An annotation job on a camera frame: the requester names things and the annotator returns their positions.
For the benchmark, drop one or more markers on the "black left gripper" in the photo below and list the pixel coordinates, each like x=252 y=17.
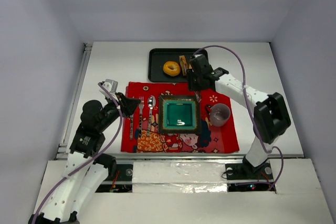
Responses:
x=122 y=102

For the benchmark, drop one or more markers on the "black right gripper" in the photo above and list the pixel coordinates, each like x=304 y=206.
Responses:
x=195 y=82

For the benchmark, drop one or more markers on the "metal serving tongs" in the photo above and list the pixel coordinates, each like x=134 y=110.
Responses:
x=198 y=96

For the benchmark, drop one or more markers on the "brown bread slice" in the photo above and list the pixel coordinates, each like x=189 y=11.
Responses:
x=183 y=65

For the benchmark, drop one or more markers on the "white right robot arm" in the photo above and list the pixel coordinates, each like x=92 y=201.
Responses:
x=268 y=112

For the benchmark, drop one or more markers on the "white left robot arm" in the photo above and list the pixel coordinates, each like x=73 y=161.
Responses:
x=87 y=164

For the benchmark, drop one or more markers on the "glazed donut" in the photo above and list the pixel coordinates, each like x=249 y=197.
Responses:
x=171 y=68

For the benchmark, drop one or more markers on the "red patterned placemat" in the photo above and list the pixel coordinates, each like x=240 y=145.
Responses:
x=213 y=140

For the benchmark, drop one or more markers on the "black baking tray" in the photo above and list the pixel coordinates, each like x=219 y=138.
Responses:
x=159 y=56

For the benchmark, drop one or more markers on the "lilac mug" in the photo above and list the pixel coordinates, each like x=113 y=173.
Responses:
x=218 y=114

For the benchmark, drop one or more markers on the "teal square plate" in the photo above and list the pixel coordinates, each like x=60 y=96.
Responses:
x=179 y=114

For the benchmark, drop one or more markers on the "silver foil covered panel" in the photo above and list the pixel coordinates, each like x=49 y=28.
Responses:
x=178 y=177

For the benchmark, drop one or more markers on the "patterned handle knife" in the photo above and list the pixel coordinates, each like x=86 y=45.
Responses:
x=131 y=127

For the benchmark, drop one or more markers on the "patterned handle fork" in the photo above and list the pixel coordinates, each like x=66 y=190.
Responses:
x=141 y=106

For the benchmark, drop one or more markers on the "patterned handle spoon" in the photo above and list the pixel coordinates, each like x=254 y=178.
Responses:
x=151 y=105

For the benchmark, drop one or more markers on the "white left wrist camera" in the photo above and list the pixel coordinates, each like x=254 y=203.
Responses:
x=110 y=85

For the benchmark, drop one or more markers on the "aluminium frame rail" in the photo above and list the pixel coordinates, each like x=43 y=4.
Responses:
x=128 y=61

